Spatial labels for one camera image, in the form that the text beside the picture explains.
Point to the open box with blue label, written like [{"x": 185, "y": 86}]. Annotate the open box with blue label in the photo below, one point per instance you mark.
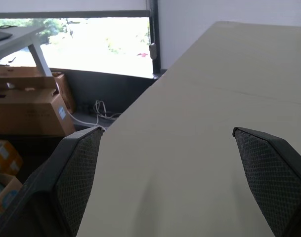
[{"x": 3, "y": 195}]

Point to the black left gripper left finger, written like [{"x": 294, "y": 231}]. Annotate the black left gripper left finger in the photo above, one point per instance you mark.
[{"x": 66, "y": 177}]

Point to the large brown cardboard box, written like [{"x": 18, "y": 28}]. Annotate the large brown cardboard box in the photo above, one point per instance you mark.
[{"x": 29, "y": 108}]

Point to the small brown cardboard box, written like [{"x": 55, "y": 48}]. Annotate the small brown cardboard box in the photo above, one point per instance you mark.
[{"x": 63, "y": 89}]

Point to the yellow and white carton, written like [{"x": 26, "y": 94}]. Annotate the yellow and white carton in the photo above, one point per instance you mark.
[{"x": 4, "y": 156}]

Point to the roller blind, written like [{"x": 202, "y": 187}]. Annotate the roller blind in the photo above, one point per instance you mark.
[{"x": 71, "y": 8}]

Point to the white side table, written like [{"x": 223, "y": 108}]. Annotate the white side table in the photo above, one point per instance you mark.
[{"x": 19, "y": 44}]

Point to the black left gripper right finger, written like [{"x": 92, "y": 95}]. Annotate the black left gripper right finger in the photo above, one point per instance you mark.
[{"x": 273, "y": 172}]

